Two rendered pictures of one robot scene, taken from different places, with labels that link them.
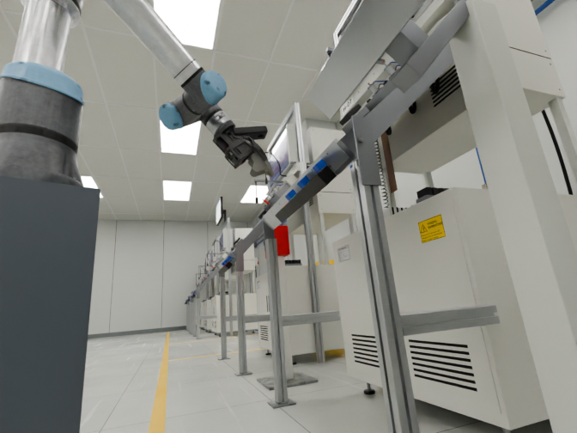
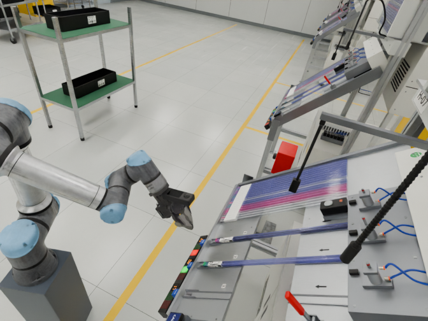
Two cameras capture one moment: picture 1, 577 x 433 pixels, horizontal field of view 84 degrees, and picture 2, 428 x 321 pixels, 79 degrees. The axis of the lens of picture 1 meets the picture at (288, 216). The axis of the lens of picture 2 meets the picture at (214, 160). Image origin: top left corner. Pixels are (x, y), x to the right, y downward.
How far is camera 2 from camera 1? 139 cm
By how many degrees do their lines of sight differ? 65
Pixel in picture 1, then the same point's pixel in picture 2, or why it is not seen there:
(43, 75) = (7, 253)
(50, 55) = (22, 187)
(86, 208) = (42, 298)
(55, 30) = not seen: hidden behind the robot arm
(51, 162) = (28, 279)
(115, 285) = not seen: outside the picture
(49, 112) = (18, 263)
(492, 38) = not seen: outside the picture
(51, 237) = (36, 301)
